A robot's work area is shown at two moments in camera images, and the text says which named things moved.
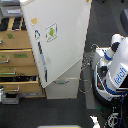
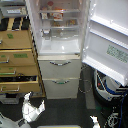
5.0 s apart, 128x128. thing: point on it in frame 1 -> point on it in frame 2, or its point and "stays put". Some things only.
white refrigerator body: [58, 30] stays put
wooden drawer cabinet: [18, 69] stays put
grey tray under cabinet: [10, 98] stays put
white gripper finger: [95, 121] -> [42, 107]
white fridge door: [57, 32] -> [105, 45]
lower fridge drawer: [63, 88] stays put
